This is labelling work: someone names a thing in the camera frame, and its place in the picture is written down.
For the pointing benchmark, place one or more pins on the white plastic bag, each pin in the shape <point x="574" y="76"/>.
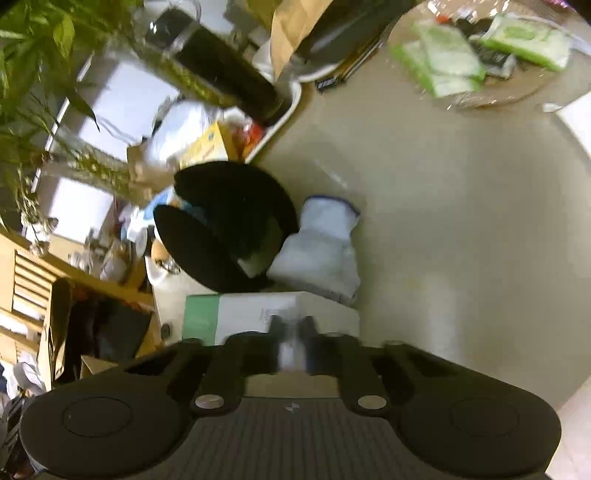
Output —
<point x="184" y="124"/>

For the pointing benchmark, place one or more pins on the clear glass plate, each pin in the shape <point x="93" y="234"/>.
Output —
<point x="508" y="87"/>

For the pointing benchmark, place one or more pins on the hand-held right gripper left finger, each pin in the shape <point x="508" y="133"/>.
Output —
<point x="277" y="337"/>

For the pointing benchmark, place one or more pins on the white tray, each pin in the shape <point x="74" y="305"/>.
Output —
<point x="288" y="108"/>

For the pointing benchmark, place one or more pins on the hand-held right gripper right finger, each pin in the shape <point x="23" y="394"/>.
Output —
<point x="308" y="337"/>

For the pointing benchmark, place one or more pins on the bamboo plant in glass vase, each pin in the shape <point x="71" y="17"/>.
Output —
<point x="184" y="76"/>

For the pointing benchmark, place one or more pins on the brown paper bag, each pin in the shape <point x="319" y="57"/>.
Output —
<point x="291" y="32"/>

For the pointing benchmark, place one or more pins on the black pan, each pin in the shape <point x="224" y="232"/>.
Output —
<point x="341" y="32"/>

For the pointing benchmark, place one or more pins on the yellow box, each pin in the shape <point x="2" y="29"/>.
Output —
<point x="207" y="143"/>

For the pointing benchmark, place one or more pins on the white pack with green side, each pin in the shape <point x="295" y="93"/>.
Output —
<point x="244" y="314"/>

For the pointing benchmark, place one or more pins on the red packet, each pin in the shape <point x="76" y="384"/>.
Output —
<point x="249" y="136"/>

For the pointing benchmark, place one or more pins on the white fluffy cloth blue trim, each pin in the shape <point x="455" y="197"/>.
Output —
<point x="318" y="258"/>

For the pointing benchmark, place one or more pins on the wooden shelf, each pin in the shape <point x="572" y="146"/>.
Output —
<point x="27" y="277"/>

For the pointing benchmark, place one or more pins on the open brown carton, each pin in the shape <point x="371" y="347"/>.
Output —
<point x="57" y="323"/>

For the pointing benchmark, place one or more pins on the black round hat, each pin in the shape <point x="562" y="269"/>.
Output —
<point x="231" y="221"/>

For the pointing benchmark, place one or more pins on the black thermos bottle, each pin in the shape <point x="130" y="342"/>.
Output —
<point x="221" y="69"/>

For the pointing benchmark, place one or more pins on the bamboo plant with dried flowers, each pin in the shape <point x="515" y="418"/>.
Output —
<point x="97" y="173"/>

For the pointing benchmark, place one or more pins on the clear glass jug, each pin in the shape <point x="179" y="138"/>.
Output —
<point x="175" y="23"/>

